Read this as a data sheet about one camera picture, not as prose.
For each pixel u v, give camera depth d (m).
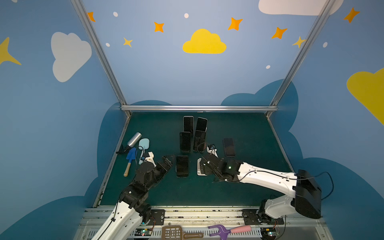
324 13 0.71
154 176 0.64
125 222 0.50
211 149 0.71
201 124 1.01
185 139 1.05
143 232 0.71
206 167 0.62
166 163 0.68
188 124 1.05
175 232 0.71
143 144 1.02
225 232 0.71
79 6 0.68
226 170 0.57
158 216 0.75
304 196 0.41
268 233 0.71
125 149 0.99
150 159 0.70
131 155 0.96
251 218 0.74
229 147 1.11
